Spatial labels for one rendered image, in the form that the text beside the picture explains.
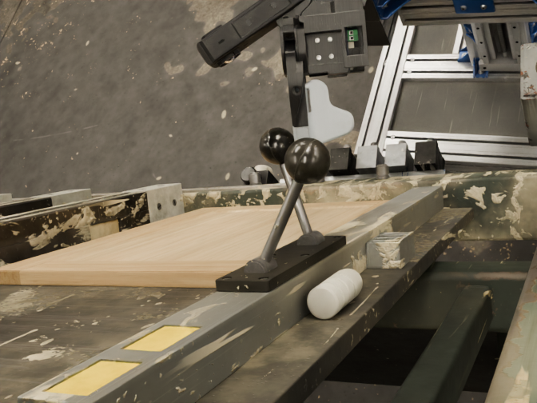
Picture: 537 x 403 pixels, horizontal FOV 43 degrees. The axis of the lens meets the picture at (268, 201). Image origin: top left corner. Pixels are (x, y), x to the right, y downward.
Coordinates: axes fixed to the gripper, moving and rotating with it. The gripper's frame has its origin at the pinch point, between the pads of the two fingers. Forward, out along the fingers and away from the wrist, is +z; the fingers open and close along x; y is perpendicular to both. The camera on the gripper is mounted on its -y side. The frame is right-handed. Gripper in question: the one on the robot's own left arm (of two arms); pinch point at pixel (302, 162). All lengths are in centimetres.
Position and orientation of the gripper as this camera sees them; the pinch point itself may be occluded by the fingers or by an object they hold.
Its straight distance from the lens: 69.6
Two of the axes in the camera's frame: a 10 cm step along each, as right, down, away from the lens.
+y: 9.9, -0.9, -0.9
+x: 0.8, -1.1, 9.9
